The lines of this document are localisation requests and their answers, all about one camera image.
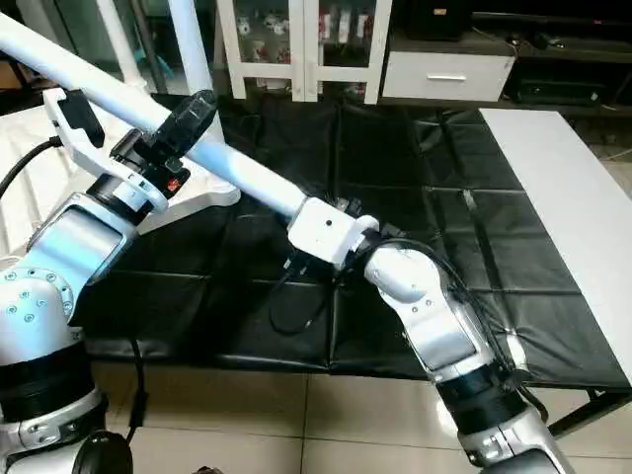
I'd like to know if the white plastic table top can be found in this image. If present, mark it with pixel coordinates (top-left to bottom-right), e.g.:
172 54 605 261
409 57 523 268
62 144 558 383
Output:
0 99 243 260

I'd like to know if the black work mat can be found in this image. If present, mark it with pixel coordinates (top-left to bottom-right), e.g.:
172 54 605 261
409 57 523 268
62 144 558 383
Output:
71 91 632 388

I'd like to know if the white glass-door cabinet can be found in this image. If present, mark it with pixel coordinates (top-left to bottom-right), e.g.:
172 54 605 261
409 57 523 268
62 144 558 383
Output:
215 0 394 106

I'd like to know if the white drawer unit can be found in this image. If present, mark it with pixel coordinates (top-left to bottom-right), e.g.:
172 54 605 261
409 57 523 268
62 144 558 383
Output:
380 47 518 106

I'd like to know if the white flat panel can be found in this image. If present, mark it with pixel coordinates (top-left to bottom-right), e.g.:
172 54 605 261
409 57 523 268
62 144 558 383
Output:
478 107 632 388

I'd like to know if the black speaker box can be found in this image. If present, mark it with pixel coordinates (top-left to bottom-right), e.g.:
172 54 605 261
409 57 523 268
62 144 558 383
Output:
399 0 475 42

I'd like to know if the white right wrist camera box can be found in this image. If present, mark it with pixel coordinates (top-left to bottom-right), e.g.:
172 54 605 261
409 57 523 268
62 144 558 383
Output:
286 196 382 270

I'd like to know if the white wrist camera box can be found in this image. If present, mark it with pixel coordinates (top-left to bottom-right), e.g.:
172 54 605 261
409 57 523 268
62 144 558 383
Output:
286 196 382 270
41 87 171 214

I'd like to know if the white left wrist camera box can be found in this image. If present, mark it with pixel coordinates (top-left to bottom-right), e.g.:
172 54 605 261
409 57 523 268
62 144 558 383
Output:
41 87 171 214

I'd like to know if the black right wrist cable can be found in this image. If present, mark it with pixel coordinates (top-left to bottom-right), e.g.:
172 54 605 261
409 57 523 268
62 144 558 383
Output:
269 235 539 396

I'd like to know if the black metal table frame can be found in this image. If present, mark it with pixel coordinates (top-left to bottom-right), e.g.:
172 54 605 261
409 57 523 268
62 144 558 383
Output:
545 387 632 441

